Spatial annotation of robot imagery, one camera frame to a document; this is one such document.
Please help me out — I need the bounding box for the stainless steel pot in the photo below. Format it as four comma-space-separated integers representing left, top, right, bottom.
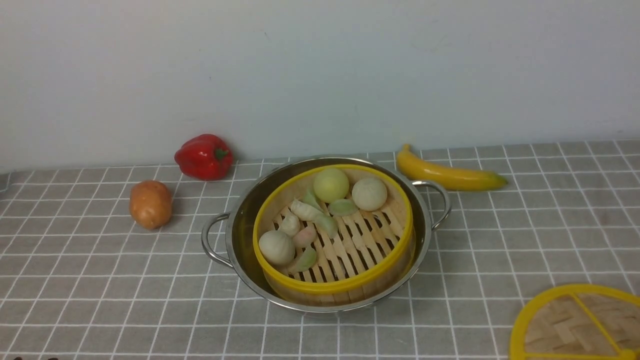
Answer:
201, 155, 451, 314

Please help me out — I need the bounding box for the light green dumpling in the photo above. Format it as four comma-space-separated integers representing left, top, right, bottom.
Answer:
286, 247, 317, 274

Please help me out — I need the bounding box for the cream dumpling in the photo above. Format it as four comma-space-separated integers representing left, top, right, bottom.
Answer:
289, 199, 324, 222

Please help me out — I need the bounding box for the grey checkered tablecloth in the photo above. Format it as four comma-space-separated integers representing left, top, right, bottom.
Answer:
0, 140, 640, 360

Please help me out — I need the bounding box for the yellow round bun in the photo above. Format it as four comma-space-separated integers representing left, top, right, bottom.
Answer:
312, 167, 350, 203

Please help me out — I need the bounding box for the bamboo steamer lid yellow frame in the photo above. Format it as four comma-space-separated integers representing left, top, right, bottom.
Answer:
509, 284, 640, 360

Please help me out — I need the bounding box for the yellow banana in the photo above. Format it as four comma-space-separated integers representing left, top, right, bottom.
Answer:
395, 143, 509, 192

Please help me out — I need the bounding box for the brown potato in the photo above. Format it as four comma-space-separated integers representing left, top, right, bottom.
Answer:
129, 180, 173, 230

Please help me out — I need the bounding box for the white dumpling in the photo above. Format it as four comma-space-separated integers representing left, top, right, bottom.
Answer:
278, 213, 301, 238

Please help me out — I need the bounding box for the pink dumpling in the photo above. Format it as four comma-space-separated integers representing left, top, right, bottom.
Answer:
292, 225, 318, 249

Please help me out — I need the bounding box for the white round bun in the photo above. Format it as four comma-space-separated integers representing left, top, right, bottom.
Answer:
351, 177, 387, 212
258, 230, 297, 267

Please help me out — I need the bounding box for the red bell pepper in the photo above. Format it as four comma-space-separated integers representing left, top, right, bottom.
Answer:
174, 133, 234, 182

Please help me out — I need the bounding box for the pale green dumpling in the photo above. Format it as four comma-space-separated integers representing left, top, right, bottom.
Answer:
313, 213, 339, 239

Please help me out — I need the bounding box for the bamboo steamer basket yellow rim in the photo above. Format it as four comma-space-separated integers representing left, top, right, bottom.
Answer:
253, 164, 416, 306

